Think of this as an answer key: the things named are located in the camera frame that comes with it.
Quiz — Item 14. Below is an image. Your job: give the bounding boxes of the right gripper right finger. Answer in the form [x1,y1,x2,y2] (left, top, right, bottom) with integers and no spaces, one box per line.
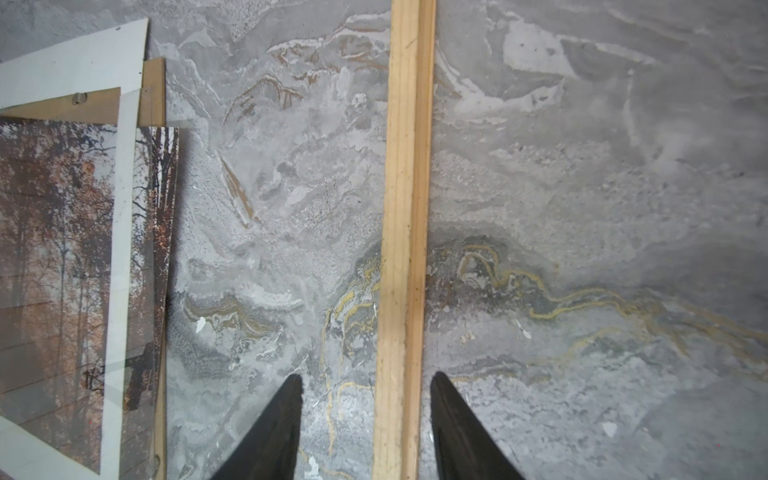
[430,371,524,480]

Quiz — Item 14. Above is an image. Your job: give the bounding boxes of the light wooden picture frame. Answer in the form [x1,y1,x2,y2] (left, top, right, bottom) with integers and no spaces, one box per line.
[372,1,437,479]

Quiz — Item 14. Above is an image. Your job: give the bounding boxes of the white photo mat board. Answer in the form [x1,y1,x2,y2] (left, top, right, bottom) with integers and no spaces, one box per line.
[1,19,149,479]

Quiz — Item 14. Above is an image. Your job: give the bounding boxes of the brown frame backing board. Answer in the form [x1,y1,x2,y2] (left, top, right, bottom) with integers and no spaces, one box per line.
[1,57,167,479]

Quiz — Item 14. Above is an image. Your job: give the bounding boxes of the autumn forest photo print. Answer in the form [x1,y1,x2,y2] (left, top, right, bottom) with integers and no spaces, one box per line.
[1,118,180,479]

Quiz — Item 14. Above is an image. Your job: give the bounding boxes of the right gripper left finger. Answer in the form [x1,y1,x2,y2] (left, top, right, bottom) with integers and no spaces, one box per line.
[212,374,303,480]

